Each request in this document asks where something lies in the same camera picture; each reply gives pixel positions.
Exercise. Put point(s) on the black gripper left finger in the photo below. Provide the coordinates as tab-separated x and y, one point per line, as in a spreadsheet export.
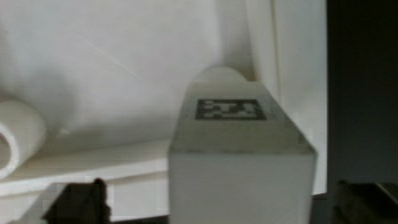
79	207

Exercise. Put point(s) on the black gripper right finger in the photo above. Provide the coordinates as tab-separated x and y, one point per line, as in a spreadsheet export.
366	203

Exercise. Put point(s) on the white leg with tag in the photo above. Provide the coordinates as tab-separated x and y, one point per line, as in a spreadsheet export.
240	157

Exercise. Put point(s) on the white square tabletop panel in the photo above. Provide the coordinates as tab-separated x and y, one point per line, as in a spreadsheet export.
102	55

